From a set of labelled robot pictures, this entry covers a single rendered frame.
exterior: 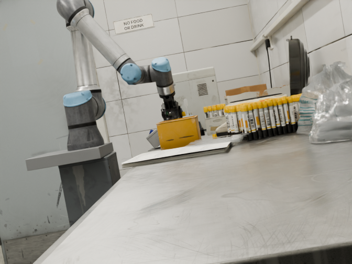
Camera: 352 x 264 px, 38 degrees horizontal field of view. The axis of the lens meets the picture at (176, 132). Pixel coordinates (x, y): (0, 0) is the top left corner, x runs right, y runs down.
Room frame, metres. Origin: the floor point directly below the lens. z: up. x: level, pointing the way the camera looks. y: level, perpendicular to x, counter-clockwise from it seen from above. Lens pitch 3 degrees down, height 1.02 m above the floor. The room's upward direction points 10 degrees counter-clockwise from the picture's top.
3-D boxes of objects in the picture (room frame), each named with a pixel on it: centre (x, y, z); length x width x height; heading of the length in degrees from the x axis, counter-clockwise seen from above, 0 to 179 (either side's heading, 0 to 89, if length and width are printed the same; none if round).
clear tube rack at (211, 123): (2.22, -0.18, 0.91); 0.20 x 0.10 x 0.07; 177
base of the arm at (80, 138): (2.09, 0.37, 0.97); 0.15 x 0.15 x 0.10
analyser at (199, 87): (2.63, -0.11, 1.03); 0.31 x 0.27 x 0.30; 177
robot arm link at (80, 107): (2.10, 0.37, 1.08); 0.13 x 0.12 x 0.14; 171
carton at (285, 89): (2.31, -0.39, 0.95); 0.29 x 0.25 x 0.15; 87
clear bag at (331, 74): (1.42, -0.45, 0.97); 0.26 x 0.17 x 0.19; 18
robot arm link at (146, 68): (2.17, 0.11, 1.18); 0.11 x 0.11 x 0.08; 81
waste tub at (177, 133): (1.75, -0.01, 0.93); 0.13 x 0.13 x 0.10; 84
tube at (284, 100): (1.61, -0.35, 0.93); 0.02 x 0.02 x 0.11
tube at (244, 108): (1.58, -0.22, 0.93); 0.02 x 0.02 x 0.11
